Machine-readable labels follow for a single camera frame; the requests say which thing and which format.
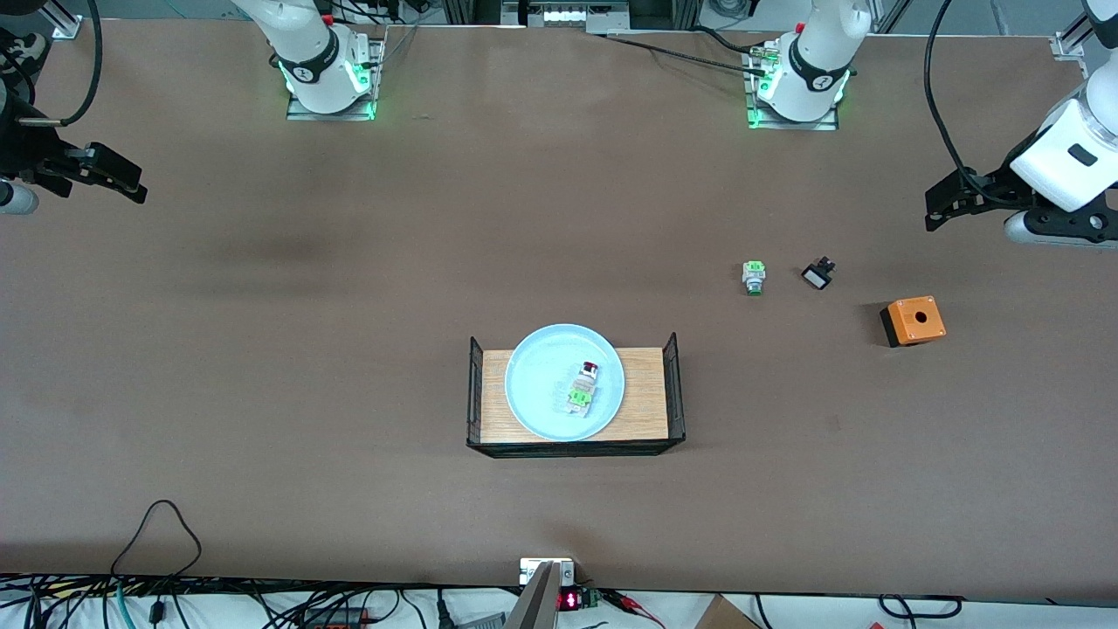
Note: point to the small red digit display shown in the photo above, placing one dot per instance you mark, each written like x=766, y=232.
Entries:
x=569, y=600

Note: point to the green push button switch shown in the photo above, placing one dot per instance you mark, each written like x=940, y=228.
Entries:
x=754, y=275

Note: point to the black switch with white face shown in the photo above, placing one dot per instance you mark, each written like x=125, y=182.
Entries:
x=817, y=278

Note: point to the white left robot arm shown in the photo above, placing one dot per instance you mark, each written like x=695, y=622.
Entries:
x=817, y=61

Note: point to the camouflage shoe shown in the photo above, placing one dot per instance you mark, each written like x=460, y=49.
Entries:
x=22, y=52

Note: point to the wooden shelf with mesh sides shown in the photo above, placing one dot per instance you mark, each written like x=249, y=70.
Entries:
x=646, y=393

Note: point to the grey camera pole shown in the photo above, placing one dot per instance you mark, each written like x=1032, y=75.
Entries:
x=537, y=607

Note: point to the light blue round plate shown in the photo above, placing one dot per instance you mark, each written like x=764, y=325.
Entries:
x=541, y=376

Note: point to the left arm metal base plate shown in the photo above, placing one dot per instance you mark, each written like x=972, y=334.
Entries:
x=790, y=126

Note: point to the brown cardboard piece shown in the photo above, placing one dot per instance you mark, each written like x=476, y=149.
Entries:
x=725, y=616

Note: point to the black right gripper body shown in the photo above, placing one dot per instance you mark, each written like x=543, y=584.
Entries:
x=35, y=161

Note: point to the aluminium frame profile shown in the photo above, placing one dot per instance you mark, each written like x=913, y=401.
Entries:
x=1079, y=35
x=63, y=19

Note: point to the silver mounting plate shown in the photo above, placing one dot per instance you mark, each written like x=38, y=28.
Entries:
x=566, y=572

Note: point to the green white switch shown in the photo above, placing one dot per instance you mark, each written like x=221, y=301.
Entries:
x=581, y=397

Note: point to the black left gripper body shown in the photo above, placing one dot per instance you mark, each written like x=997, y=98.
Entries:
x=998, y=187

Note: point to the orange button enclosure box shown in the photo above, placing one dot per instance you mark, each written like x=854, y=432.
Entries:
x=917, y=325

